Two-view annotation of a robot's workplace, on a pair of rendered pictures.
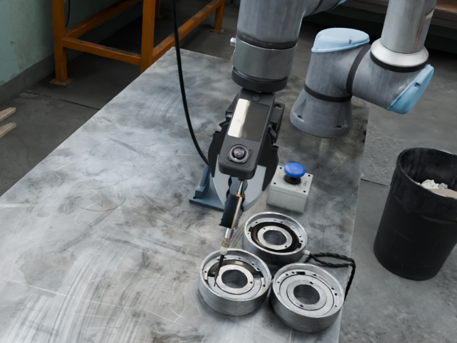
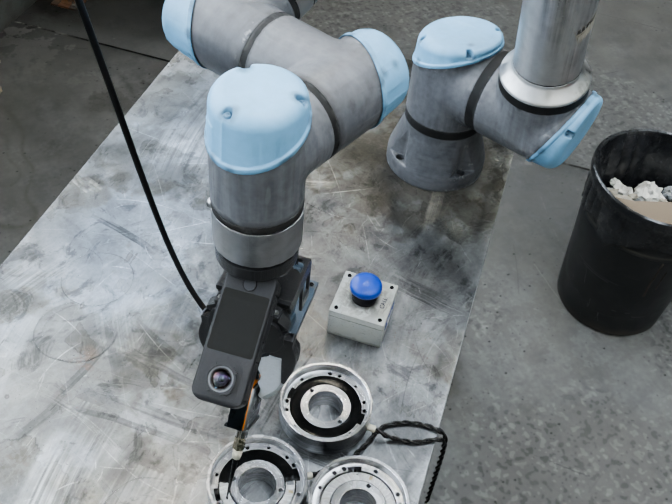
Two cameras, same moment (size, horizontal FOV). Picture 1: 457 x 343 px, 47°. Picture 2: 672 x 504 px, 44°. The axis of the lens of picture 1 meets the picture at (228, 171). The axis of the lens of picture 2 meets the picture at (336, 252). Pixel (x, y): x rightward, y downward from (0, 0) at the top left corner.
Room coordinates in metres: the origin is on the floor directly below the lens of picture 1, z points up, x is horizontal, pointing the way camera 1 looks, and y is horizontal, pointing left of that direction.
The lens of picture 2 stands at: (0.14, -0.11, 1.64)
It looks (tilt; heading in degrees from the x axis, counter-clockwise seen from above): 47 degrees down; 2
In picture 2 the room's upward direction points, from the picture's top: 6 degrees clockwise
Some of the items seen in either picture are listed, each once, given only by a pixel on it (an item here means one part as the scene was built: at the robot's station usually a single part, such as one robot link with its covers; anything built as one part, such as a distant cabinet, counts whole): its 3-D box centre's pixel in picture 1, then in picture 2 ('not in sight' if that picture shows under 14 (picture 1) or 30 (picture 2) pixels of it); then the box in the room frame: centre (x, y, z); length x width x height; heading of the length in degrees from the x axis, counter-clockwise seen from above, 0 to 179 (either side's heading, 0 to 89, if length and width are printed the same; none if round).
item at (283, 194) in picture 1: (290, 186); (364, 304); (0.82, -0.12, 0.82); 0.08 x 0.07 x 0.05; 169
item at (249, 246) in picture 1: (273, 241); (325, 410); (0.66, -0.09, 0.82); 0.10 x 0.10 x 0.04
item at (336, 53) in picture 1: (339, 59); (457, 71); (1.15, -0.21, 0.97); 0.13 x 0.12 x 0.14; 57
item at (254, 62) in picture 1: (261, 54); (254, 221); (0.62, -0.02, 1.15); 0.08 x 0.08 x 0.05
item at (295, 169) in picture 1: (292, 177); (364, 294); (0.82, -0.12, 0.85); 0.04 x 0.04 x 0.05
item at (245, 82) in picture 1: (254, 110); (259, 280); (0.63, -0.02, 1.07); 0.09 x 0.08 x 0.12; 170
